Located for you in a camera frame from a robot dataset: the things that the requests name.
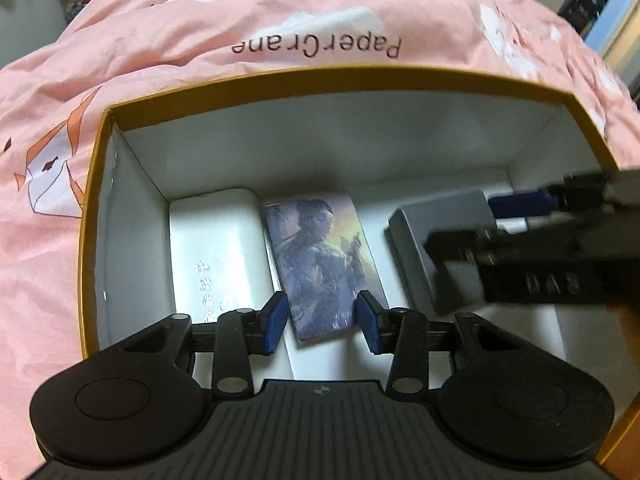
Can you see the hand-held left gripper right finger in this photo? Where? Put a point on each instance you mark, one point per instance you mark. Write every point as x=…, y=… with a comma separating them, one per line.
x=367, y=322

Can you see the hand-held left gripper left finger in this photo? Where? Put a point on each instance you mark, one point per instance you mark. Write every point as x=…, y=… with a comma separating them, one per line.
x=275, y=320

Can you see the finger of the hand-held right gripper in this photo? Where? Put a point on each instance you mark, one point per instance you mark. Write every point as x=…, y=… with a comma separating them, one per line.
x=500, y=245
x=520, y=204

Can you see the dark grey box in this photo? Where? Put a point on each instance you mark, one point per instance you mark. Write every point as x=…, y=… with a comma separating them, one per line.
x=415, y=240

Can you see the white glasses case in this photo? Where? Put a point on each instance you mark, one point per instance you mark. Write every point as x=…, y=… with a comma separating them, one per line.
x=215, y=250

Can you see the orange cardboard box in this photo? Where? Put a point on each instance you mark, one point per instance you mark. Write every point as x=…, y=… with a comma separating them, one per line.
x=350, y=125

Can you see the pink printed quilt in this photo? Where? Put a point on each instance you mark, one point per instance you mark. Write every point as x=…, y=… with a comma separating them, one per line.
x=150, y=35

